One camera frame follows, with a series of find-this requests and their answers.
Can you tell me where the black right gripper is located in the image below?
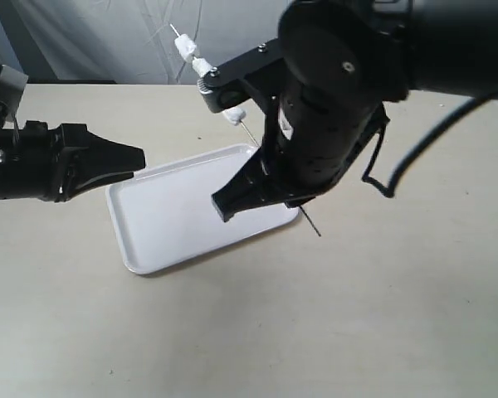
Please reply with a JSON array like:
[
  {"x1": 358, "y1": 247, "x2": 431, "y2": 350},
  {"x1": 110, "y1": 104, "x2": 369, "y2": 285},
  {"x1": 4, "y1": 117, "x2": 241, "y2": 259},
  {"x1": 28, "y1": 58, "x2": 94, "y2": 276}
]
[{"x1": 211, "y1": 56, "x2": 390, "y2": 222}]

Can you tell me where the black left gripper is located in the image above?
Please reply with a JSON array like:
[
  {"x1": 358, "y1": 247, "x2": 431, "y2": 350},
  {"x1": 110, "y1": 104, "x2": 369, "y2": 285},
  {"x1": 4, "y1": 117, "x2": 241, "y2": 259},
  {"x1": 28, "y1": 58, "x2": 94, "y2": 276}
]
[{"x1": 0, "y1": 121, "x2": 145, "y2": 202}]

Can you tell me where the thin metal skewer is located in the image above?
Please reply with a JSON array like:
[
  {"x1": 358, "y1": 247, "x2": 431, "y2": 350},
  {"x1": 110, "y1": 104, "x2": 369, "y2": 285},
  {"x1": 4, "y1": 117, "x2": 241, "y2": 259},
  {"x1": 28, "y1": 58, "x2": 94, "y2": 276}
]
[{"x1": 169, "y1": 23, "x2": 323, "y2": 238}]

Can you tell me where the white marshmallow piece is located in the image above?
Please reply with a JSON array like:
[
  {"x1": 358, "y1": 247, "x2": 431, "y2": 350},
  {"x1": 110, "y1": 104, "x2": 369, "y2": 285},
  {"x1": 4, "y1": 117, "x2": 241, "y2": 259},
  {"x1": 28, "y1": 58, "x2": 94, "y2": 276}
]
[
  {"x1": 174, "y1": 34, "x2": 199, "y2": 63},
  {"x1": 192, "y1": 57, "x2": 213, "y2": 78},
  {"x1": 222, "y1": 107, "x2": 247, "y2": 126}
]

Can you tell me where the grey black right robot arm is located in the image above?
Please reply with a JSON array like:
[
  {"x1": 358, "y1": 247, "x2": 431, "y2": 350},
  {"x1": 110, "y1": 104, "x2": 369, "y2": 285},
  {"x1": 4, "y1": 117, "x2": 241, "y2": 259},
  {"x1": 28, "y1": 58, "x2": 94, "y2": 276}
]
[{"x1": 198, "y1": 1, "x2": 498, "y2": 221}]

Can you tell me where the white rectangular plastic tray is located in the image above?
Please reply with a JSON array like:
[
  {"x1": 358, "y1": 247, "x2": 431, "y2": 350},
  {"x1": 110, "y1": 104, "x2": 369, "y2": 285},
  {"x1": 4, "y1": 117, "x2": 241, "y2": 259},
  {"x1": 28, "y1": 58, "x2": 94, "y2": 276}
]
[{"x1": 106, "y1": 143, "x2": 299, "y2": 275}]

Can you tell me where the grey fabric backdrop curtain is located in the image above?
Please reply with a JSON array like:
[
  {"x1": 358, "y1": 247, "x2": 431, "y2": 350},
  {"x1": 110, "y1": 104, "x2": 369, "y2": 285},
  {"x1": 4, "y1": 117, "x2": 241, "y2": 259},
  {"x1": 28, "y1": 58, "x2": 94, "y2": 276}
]
[{"x1": 0, "y1": 0, "x2": 289, "y2": 85}]

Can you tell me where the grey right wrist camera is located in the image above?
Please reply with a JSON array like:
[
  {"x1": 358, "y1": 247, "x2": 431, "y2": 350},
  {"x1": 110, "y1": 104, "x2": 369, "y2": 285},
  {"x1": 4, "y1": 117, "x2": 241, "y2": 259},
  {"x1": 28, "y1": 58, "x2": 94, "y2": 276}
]
[{"x1": 197, "y1": 39, "x2": 287, "y2": 114}]

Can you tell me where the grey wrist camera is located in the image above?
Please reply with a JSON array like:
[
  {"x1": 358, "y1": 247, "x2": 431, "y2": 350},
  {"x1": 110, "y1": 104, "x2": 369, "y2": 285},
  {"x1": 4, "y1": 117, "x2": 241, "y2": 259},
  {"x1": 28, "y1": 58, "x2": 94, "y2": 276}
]
[
  {"x1": 0, "y1": 64, "x2": 28, "y2": 122},
  {"x1": 197, "y1": 39, "x2": 287, "y2": 114}
]

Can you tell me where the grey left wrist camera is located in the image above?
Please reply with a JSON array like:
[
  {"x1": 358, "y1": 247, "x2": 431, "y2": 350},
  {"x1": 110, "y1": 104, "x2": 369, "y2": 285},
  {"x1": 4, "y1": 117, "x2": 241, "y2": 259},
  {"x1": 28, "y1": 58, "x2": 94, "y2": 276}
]
[{"x1": 0, "y1": 64, "x2": 28, "y2": 122}]

